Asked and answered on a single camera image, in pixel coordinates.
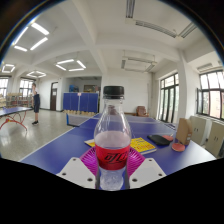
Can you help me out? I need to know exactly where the dark wooden door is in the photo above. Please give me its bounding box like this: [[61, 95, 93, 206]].
[[49, 81, 59, 112]]

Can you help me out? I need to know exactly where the wooden shelf unit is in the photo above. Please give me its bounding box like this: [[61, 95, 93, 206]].
[[0, 92, 33, 109]]

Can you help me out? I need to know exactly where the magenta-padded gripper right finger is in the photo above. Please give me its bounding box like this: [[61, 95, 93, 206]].
[[125, 146, 167, 190]]

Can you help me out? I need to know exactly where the small bright window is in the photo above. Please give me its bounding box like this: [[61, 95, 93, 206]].
[[18, 78, 34, 98]]

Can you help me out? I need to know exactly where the large multi-pane window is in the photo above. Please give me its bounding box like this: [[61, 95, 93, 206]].
[[196, 69, 224, 121]]

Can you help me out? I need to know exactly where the beige two-door cabinet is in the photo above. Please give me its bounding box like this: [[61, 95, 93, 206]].
[[189, 115, 208, 146], [204, 121, 224, 158]]

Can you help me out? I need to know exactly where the brown armchair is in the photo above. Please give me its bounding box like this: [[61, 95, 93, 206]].
[[135, 105, 149, 118]]

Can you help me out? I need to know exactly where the brown cardboard box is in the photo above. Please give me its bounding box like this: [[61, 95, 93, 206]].
[[175, 117, 194, 146]]

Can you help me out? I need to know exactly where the thin yellow and blue book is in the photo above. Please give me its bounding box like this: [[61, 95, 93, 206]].
[[83, 138, 97, 148]]

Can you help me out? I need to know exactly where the red table tennis paddle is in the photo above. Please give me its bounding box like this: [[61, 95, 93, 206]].
[[162, 134, 175, 142], [171, 142, 186, 153]]

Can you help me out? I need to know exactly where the table tennis net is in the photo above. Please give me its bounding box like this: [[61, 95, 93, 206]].
[[65, 112, 97, 128]]

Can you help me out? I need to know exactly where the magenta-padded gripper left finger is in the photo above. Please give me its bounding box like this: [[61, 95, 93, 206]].
[[56, 146, 100, 190]]

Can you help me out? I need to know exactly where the person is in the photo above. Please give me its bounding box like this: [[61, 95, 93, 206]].
[[30, 82, 41, 126]]

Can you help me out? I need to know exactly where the folded blue table tennis table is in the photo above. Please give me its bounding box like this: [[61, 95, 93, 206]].
[[62, 92, 100, 114]]

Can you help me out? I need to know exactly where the clear red-labelled drink bottle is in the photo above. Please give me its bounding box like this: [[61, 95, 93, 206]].
[[93, 85, 133, 192]]

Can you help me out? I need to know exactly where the tall glass door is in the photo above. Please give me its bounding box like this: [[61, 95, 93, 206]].
[[159, 73, 180, 124]]

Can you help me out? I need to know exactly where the group of ceiling lights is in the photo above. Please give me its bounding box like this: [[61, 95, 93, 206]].
[[1, 0, 198, 80]]

